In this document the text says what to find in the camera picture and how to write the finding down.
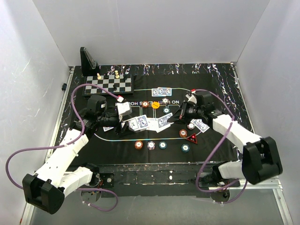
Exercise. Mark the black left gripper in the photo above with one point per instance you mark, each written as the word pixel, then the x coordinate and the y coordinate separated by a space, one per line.
pixel 126 129

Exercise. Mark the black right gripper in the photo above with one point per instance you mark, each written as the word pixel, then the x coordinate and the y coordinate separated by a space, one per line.
pixel 183 113

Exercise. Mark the blue playing card box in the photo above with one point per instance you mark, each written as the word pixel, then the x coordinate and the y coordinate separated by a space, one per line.
pixel 139 123

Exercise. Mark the green chips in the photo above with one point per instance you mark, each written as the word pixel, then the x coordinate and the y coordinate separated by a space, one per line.
pixel 185 148
pixel 166 110

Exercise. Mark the orange red chip stack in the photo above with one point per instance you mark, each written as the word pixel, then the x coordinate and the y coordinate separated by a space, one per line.
pixel 138 145

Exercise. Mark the face-up card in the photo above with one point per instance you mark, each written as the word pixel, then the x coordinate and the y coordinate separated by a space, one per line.
pixel 159 129
pixel 153 124

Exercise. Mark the face-down community card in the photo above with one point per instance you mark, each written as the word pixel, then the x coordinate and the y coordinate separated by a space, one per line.
pixel 163 121

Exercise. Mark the yellow big blind button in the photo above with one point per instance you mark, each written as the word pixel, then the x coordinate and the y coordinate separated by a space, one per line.
pixel 155 105

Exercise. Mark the orange chips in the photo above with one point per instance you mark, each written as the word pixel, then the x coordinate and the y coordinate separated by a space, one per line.
pixel 145 104
pixel 183 133

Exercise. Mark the pink blue chip stack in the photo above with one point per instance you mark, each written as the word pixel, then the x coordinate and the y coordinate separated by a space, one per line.
pixel 151 145

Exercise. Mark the red black triangular all-in marker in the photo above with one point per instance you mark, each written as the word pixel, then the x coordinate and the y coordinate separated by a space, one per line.
pixel 192 138

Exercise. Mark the green blue chip stack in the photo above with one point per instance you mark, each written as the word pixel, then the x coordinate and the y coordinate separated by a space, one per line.
pixel 162 145

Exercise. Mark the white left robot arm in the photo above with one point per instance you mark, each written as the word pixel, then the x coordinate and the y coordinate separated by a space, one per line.
pixel 49 185

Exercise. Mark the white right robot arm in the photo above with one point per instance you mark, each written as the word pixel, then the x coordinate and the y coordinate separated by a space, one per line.
pixel 260 156

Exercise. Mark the black poker table mat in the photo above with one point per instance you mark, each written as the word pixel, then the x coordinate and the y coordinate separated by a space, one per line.
pixel 106 148

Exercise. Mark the black white chessboard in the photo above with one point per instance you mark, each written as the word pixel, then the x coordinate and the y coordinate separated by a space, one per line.
pixel 124 87

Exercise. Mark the black marbled table cover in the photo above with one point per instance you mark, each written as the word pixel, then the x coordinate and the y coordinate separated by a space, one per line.
pixel 227 87

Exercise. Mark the black triangular stand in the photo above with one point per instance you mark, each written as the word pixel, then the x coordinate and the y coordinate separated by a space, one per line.
pixel 90 67

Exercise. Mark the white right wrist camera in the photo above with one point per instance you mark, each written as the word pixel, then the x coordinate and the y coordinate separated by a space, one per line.
pixel 191 99

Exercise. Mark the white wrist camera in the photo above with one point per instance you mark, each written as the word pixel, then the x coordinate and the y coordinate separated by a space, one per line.
pixel 124 109
pixel 191 99

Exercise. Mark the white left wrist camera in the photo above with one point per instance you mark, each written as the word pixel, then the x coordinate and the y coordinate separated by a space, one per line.
pixel 124 109

